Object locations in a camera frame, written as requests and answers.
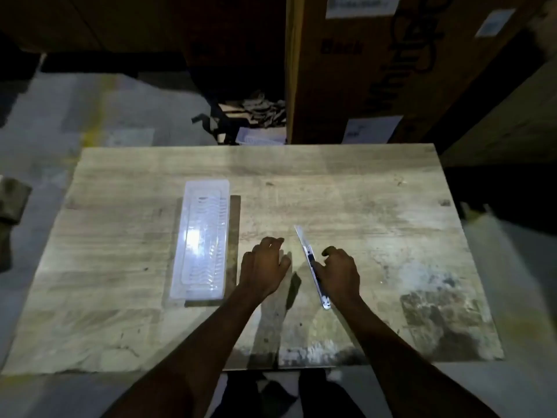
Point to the person's left hand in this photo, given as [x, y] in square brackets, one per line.
[261, 269]

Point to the person's right hand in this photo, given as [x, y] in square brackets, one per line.
[341, 276]

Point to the person's right forearm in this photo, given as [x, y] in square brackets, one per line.
[404, 370]

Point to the person's left forearm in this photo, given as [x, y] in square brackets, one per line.
[196, 356]

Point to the person's dark clothing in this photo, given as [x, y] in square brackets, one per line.
[322, 396]

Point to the large printed brown cardboard box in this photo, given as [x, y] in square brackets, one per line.
[348, 82]

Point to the white wavy slotted insert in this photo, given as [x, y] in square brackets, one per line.
[209, 261]

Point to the pale label with dark mark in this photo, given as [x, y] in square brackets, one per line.
[374, 128]

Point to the stack of taped cardboard boxes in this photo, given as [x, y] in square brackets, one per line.
[11, 200]

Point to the white printed label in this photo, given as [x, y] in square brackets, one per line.
[361, 4]

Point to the small white label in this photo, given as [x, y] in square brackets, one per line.
[495, 22]

